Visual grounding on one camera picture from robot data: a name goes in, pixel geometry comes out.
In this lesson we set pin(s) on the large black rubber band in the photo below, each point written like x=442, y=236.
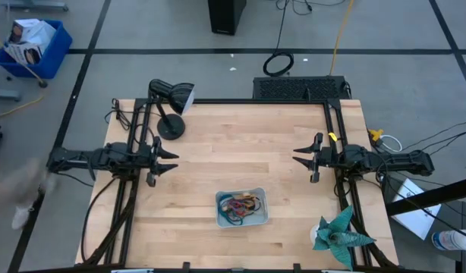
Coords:
x=257, y=208

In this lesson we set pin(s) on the yellow plug connector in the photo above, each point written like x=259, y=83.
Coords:
x=375, y=133

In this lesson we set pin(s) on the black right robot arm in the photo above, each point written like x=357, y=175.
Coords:
x=388, y=161

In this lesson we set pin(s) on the white plant pot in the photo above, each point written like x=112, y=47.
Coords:
x=313, y=233

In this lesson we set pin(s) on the black metal beam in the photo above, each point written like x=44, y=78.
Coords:
x=426, y=199

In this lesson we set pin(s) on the person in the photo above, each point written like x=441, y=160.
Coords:
x=24, y=182

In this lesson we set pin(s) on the grey metal stand foot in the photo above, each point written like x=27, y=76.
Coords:
x=5, y=95
x=35, y=6

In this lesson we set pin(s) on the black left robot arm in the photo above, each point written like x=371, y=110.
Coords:
x=73, y=161

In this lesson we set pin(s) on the white printed cardboard box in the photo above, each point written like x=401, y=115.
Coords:
x=22, y=53
x=35, y=32

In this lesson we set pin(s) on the silver aluminium post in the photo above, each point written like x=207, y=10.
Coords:
x=132, y=270
x=337, y=271

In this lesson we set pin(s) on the black frame clip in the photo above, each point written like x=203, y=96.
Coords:
x=185, y=266
x=297, y=267

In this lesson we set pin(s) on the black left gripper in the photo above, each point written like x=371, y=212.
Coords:
x=145, y=161

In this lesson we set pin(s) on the white plastic bottle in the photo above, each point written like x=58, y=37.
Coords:
x=453, y=240

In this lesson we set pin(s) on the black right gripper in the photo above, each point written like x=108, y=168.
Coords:
x=328, y=158

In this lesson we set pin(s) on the teal leafed artificial plant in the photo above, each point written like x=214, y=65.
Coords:
x=339, y=237

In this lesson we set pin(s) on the white flat box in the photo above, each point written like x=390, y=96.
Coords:
x=415, y=218

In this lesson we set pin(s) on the black perforated metal case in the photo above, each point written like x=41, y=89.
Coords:
x=293, y=88

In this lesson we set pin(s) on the thin orange-red rubber band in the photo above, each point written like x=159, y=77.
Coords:
x=237, y=206

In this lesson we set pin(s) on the black desk lamp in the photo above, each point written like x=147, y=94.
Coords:
x=172, y=96

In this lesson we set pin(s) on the light grey plastic bin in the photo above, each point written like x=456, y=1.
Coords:
x=263, y=221

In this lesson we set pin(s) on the blue rubber band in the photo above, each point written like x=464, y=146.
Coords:
x=220, y=208

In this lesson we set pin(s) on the blue plastic crate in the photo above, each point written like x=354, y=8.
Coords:
x=54, y=57

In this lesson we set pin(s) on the black computer tower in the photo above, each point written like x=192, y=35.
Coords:
x=225, y=15

